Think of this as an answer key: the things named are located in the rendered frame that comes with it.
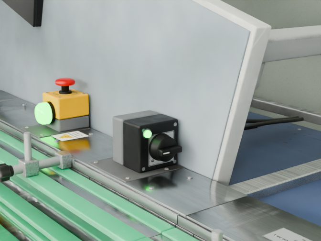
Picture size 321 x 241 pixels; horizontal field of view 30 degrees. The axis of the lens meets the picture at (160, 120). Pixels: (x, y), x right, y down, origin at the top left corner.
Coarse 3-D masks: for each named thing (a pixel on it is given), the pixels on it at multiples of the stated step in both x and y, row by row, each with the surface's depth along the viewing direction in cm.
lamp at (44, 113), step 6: (48, 102) 119; (36, 108) 118; (42, 108) 117; (48, 108) 118; (36, 114) 118; (42, 114) 117; (48, 114) 117; (54, 114) 118; (42, 120) 118; (48, 120) 118; (54, 120) 119
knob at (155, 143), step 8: (160, 136) 95; (168, 136) 96; (152, 144) 95; (160, 144) 94; (168, 144) 95; (176, 144) 96; (152, 152) 95; (160, 152) 94; (168, 152) 94; (176, 152) 95; (160, 160) 95; (168, 160) 96
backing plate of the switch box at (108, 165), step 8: (104, 160) 102; (112, 160) 102; (104, 168) 98; (112, 168) 98; (120, 168) 98; (128, 168) 98; (160, 168) 98; (168, 168) 98; (176, 168) 98; (120, 176) 94; (128, 176) 94; (136, 176) 94; (144, 176) 94
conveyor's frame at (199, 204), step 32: (0, 96) 149; (96, 160) 102; (128, 192) 91; (160, 192) 89; (192, 192) 89; (224, 192) 89; (192, 224) 79; (224, 224) 78; (256, 224) 78; (288, 224) 78
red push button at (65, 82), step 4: (56, 80) 120; (60, 80) 119; (64, 80) 119; (68, 80) 119; (72, 80) 120; (56, 84) 119; (60, 84) 119; (64, 84) 119; (68, 84) 119; (72, 84) 119; (64, 88) 120; (68, 88) 120
